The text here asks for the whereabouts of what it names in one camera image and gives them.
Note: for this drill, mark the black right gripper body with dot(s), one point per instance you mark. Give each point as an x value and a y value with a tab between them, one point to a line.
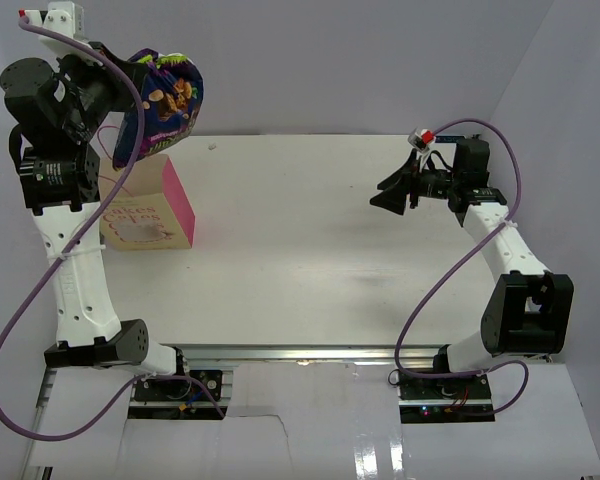
432	183

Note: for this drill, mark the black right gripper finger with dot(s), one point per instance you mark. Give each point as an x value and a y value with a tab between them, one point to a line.
397	175
392	200

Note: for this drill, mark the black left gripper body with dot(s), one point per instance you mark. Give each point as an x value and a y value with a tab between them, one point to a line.
93	89

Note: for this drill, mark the large dark blue snack bag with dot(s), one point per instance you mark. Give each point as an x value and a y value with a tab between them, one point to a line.
172	93

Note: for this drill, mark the beige and pink paper bag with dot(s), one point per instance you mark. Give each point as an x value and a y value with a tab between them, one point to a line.
151	211

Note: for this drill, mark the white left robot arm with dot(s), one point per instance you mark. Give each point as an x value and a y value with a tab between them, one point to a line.
57	112

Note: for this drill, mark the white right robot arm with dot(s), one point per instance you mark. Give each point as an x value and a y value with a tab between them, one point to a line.
529	309

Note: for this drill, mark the blue label back right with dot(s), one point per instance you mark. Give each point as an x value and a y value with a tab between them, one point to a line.
448	139

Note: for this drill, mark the white cardboard front panel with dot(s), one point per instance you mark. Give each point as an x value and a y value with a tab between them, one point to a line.
336	421

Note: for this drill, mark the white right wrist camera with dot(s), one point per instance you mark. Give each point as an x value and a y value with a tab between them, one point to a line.
422	140

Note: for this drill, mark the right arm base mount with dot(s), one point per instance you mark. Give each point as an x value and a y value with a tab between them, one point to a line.
442	401

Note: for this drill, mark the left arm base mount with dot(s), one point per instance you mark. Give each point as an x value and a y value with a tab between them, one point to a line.
182	400

